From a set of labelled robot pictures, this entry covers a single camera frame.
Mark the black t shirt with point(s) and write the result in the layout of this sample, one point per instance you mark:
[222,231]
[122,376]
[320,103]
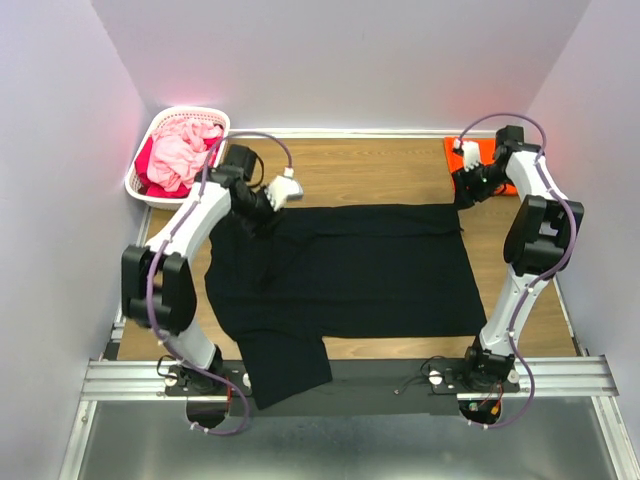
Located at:
[360,271]

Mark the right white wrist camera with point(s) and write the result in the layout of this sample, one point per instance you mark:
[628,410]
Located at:
[466,155]

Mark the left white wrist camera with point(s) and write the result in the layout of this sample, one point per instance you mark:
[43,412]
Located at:
[282,189]

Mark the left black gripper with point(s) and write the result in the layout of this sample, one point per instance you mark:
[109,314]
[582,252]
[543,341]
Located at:
[262,225]

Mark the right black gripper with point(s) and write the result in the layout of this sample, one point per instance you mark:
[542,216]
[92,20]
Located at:
[465,198]

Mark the folded orange t shirt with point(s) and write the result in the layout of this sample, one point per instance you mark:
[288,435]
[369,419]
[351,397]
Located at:
[486,151]

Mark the magenta t shirt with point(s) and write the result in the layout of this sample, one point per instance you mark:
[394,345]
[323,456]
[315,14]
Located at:
[145,165]

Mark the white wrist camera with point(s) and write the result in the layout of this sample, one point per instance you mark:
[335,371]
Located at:
[466,155]
[282,189]

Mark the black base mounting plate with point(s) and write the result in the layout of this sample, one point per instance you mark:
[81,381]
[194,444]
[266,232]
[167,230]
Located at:
[435,386]

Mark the light pink t shirt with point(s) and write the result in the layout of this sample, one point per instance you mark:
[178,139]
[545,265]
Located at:
[189,128]

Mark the white plastic laundry basket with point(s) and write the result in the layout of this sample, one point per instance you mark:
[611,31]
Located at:
[132,182]

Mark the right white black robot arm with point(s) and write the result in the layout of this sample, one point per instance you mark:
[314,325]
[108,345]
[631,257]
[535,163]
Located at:
[538,245]

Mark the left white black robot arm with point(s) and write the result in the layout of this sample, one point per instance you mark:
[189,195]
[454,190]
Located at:
[157,286]

